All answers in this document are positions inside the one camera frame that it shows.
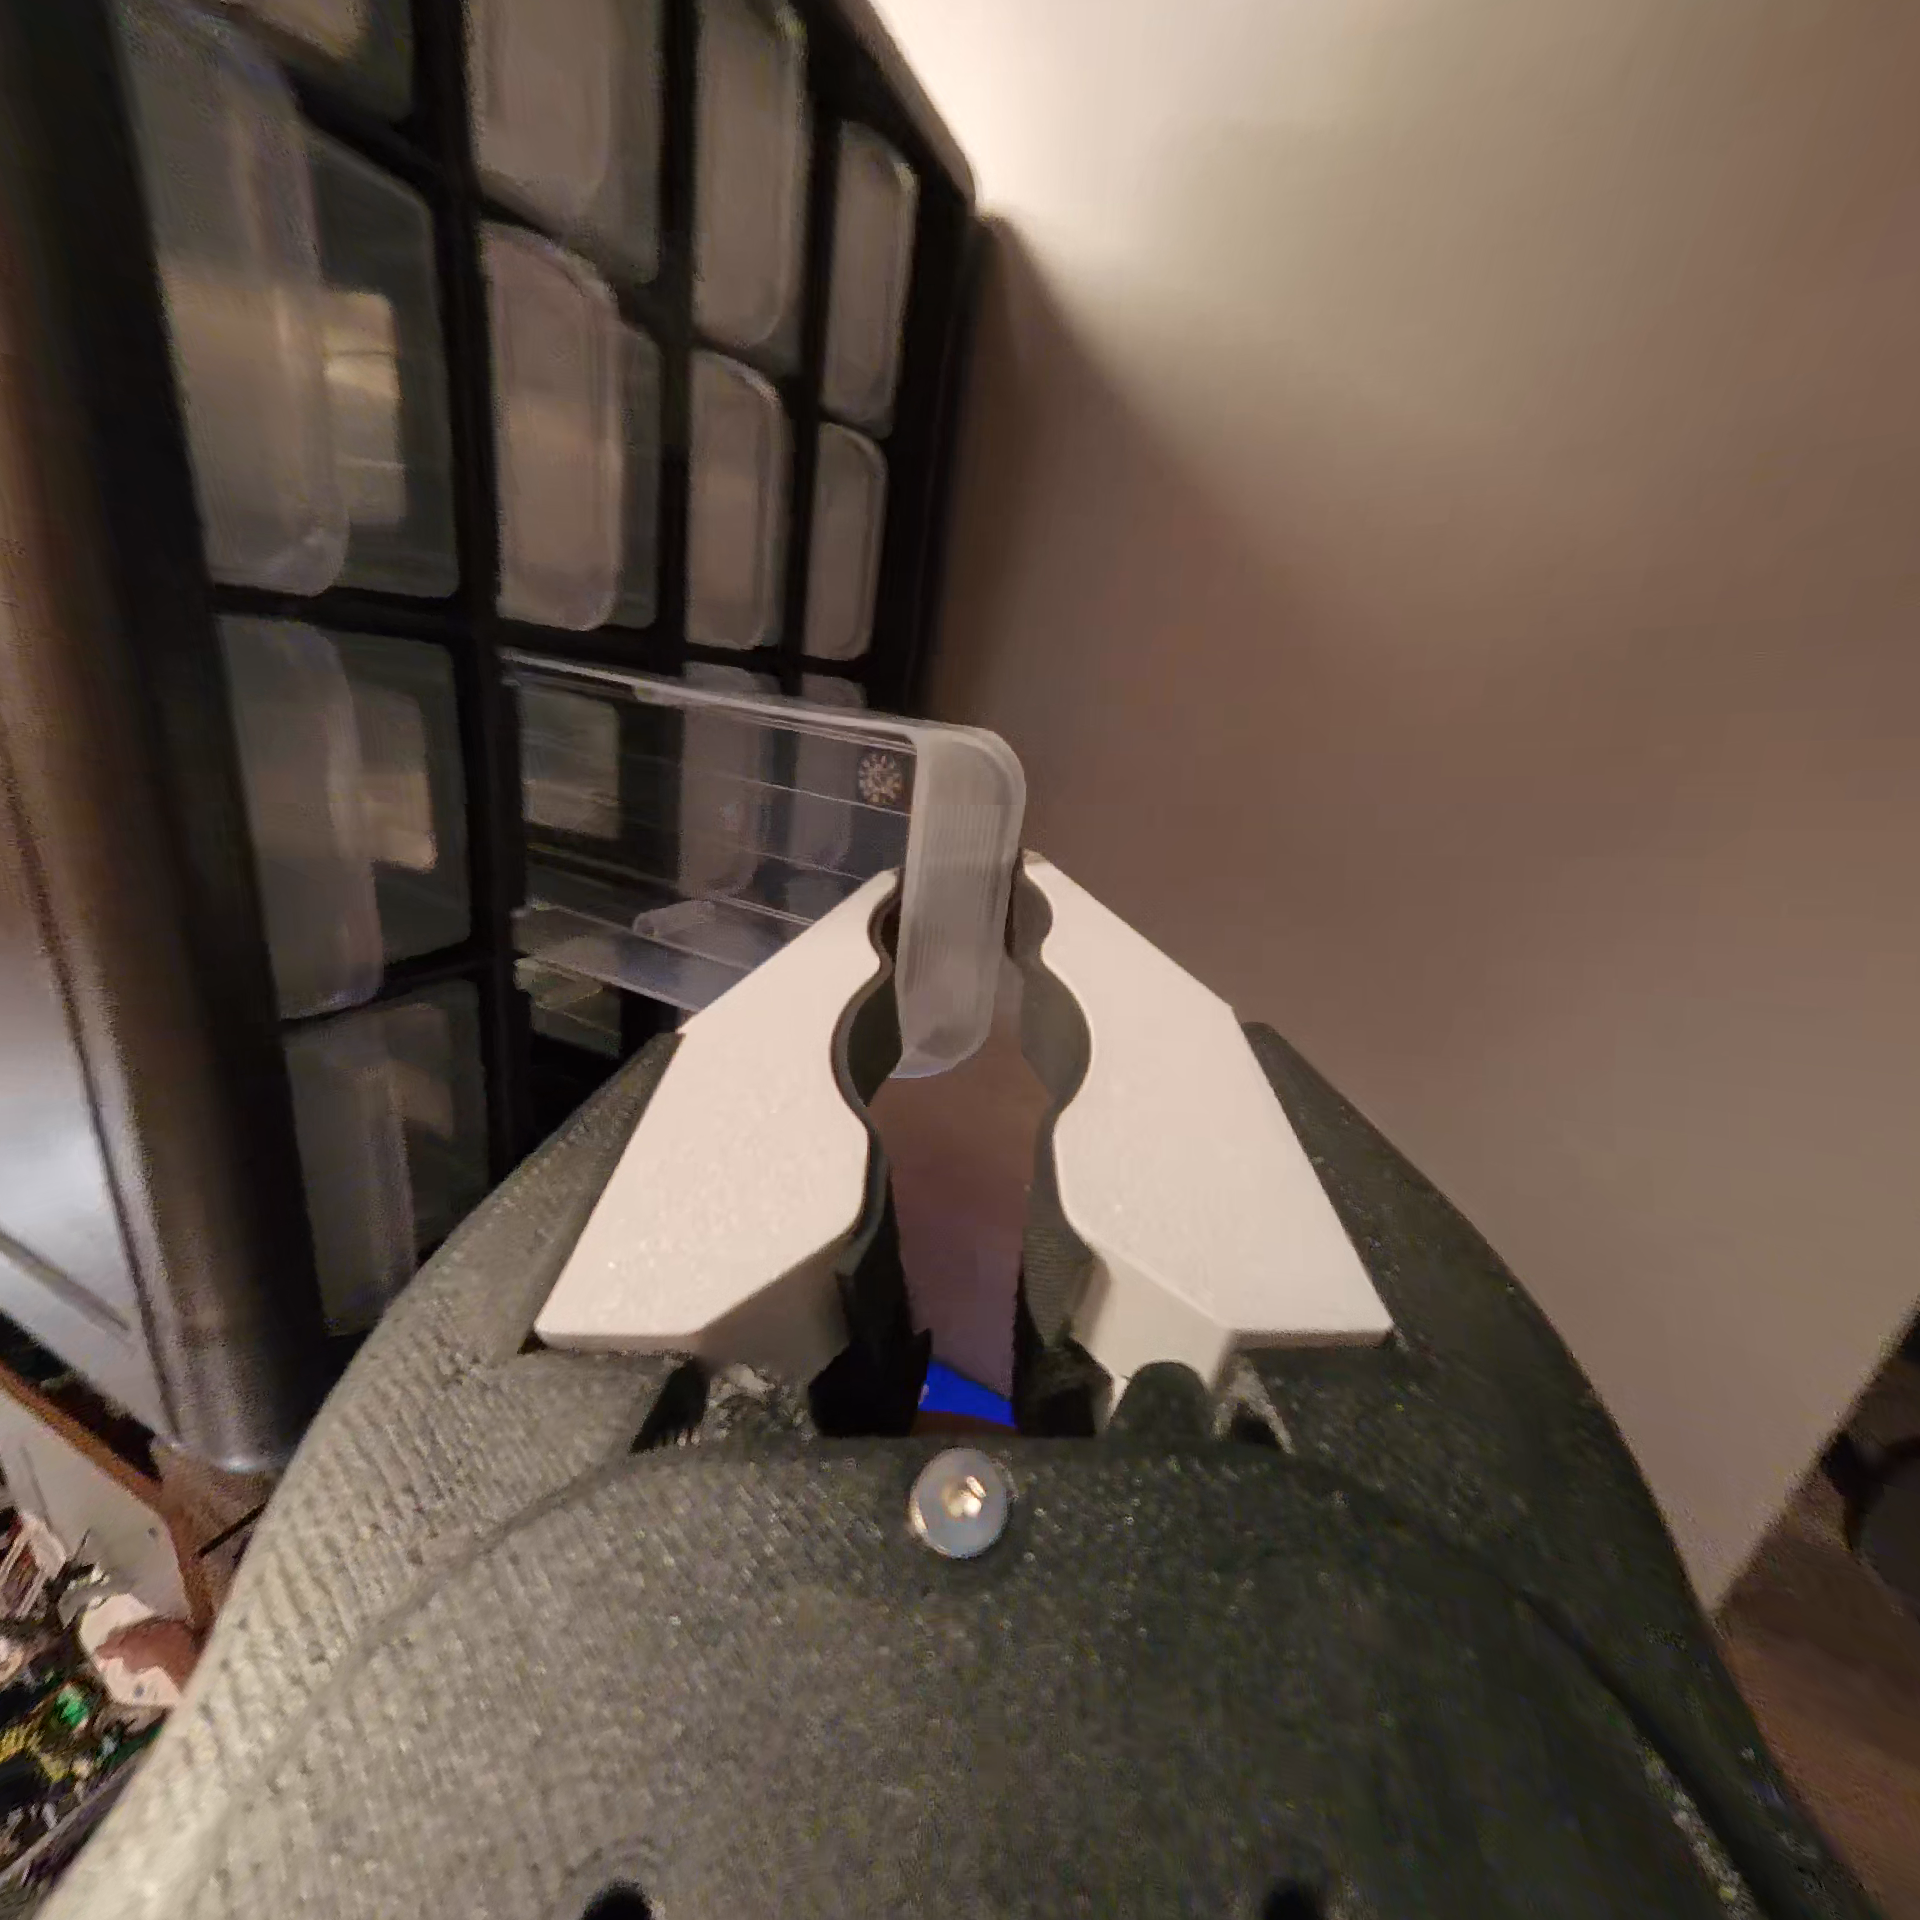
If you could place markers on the heap of small colourful clutter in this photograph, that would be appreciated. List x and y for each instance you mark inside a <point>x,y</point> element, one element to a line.
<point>61,1710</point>

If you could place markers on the rows of clear drawers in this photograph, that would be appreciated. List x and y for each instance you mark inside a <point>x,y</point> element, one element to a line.
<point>564,420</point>

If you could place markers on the black drawer cabinet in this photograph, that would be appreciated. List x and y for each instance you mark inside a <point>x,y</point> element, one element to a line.
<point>150,1049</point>

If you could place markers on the clear plastic drawer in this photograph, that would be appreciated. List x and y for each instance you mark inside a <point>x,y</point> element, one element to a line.
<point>722,838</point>

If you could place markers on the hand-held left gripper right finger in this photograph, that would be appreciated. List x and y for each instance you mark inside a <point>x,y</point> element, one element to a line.
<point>1202,1171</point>

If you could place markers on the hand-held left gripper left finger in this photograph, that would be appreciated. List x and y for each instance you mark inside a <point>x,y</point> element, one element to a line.
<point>722,1171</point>

